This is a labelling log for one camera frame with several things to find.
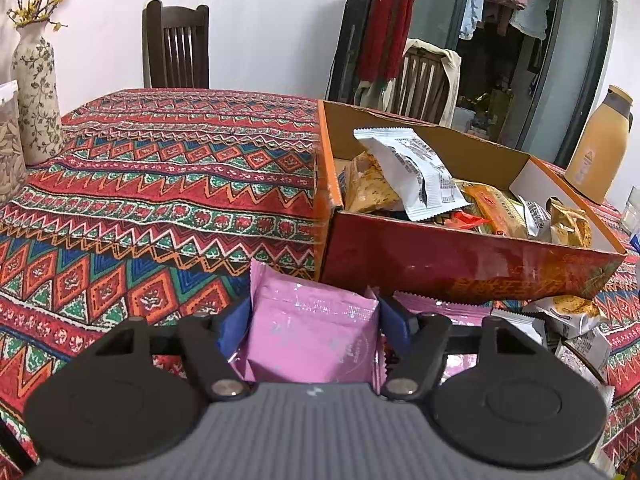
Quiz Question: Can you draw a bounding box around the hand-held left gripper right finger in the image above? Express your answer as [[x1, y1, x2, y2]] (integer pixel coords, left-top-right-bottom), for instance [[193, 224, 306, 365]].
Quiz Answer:
[[376, 291, 546, 403]]

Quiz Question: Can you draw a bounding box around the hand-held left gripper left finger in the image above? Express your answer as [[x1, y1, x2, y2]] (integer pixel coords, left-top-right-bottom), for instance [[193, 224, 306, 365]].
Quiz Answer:
[[92, 299, 252, 403]]

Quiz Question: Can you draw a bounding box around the pink snack packet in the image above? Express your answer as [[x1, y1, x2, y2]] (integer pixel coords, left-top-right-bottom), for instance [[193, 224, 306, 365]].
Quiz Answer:
[[227, 259, 381, 386], [380, 290, 501, 386]]

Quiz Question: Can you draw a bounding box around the orange cardboard box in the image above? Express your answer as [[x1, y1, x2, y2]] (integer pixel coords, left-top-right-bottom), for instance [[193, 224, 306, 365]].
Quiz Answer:
[[314, 99, 628, 306]]

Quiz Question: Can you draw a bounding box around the orange snack packet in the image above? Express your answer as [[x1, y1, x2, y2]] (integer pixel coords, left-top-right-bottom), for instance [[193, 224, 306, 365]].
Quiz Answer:
[[442, 210, 493, 232]]

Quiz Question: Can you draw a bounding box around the yellow white snack packet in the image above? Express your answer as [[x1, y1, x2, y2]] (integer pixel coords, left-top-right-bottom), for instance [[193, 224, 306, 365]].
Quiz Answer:
[[344, 152, 407, 213]]

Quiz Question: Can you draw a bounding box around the yellow corn packet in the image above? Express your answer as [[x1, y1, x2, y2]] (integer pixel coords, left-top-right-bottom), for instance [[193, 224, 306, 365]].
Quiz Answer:
[[460, 182, 528, 239]]

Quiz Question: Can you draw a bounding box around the gold snack packet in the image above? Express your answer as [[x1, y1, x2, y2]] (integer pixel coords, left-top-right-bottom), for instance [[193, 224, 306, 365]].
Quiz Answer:
[[546, 197, 593, 248]]

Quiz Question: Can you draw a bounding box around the beige cloth bag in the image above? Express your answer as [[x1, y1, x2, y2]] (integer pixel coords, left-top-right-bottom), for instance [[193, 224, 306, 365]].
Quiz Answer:
[[352, 80, 396, 111]]

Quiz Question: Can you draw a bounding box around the light wooden chair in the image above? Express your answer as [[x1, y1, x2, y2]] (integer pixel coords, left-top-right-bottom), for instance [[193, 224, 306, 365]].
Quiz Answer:
[[390, 37, 461, 128]]

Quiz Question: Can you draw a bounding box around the beige cloth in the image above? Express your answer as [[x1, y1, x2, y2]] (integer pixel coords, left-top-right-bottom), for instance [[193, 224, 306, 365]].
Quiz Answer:
[[402, 37, 462, 128]]

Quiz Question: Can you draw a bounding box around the clear drinking glass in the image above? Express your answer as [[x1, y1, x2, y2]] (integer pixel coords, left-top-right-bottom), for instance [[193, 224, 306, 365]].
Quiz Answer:
[[620, 199, 640, 233]]

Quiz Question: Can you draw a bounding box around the yellow thermos jug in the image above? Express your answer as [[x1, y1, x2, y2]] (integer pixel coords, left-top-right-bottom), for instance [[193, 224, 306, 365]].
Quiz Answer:
[[564, 85, 635, 205]]

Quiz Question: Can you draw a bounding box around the dark wooden chair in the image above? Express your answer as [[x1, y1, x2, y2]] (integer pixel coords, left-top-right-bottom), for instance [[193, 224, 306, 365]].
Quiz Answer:
[[141, 0, 211, 91]]

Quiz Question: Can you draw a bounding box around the clear seed container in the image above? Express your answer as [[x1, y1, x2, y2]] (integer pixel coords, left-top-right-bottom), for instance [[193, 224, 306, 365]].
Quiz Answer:
[[0, 81, 28, 206]]

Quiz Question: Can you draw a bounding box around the red tassel hanging decoration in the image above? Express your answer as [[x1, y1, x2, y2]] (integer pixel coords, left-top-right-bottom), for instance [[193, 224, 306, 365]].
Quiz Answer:
[[357, 0, 426, 86]]

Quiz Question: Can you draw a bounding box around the floral ceramic vase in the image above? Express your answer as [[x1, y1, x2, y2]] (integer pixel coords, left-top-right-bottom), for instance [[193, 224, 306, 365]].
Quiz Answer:
[[11, 22, 65, 166]]

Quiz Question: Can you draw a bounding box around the dark sliding glass door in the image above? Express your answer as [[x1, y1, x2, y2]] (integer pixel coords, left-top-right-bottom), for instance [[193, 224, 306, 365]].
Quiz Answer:
[[325, 0, 616, 163]]

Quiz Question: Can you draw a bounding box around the light blue hanging garment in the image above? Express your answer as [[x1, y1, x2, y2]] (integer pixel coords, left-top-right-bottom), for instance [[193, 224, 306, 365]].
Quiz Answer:
[[459, 0, 487, 41]]

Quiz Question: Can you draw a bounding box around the white hanging garment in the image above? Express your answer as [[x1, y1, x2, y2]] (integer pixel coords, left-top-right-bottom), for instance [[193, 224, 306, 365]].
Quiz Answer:
[[510, 0, 553, 41]]

